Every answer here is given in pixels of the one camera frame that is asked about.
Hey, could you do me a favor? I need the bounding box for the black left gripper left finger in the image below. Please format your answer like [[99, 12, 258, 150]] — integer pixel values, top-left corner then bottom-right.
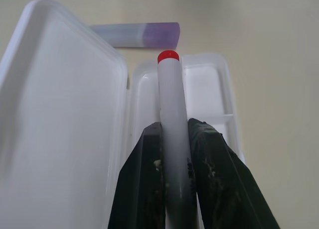
[[107, 121, 167, 229]]

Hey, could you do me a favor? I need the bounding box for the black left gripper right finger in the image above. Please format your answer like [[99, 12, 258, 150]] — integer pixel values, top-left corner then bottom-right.
[[187, 117, 281, 229]]

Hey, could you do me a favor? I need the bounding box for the white marker with red end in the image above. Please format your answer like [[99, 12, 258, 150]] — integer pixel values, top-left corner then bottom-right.
[[157, 49, 200, 229]]

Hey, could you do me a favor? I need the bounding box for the white translucent plastic pencil case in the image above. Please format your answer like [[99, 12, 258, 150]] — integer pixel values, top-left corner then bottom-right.
[[0, 0, 247, 229]]

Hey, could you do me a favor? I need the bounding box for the white marker with purple cap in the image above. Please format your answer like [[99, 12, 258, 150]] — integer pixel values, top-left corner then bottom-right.
[[89, 22, 180, 49]]

